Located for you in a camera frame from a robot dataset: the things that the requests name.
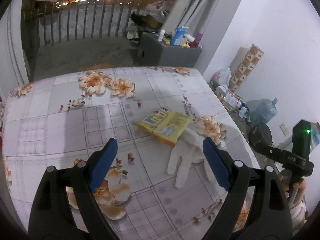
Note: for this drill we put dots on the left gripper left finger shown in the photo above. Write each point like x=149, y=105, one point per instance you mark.
x=64, y=206

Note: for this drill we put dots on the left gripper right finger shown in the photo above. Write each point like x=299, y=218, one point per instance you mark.
x=269, y=215

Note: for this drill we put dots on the white cotton glove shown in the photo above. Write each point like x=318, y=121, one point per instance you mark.
x=187, y=151

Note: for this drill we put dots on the yellow snack bag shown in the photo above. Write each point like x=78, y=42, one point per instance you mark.
x=165, y=125

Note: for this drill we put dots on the pile of paper trash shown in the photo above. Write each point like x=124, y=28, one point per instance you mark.
x=233, y=103

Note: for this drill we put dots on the person right hand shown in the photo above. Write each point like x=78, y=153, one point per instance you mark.
x=300, y=186

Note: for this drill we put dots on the blue jug on dispenser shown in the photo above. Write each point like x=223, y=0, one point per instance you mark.
x=315, y=135

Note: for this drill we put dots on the empty blue water jug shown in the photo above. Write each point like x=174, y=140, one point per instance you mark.
x=264, y=112

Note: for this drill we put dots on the floral bed sheet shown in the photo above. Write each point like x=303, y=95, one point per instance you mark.
x=40, y=129

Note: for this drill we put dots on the white plastic bag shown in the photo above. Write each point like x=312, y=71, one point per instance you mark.
x=221, y=78

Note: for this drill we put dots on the patterned tall cardboard box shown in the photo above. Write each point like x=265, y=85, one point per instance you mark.
x=243, y=64

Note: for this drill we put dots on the purple cup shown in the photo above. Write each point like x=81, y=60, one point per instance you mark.
x=198, y=38

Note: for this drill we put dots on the blue detergent bottle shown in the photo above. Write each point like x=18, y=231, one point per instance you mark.
x=178, y=36

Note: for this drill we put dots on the grey storage cabinet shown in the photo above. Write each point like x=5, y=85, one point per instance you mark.
x=152, y=53

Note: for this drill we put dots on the white small bottle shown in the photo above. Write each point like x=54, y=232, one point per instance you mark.
x=161, y=35

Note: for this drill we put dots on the grey curtain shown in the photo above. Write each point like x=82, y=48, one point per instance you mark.
x=192, y=14

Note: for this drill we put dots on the balcony metal railing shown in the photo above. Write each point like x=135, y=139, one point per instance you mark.
x=59, y=21

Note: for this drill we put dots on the wall power socket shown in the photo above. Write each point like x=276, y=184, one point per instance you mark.
x=284, y=129

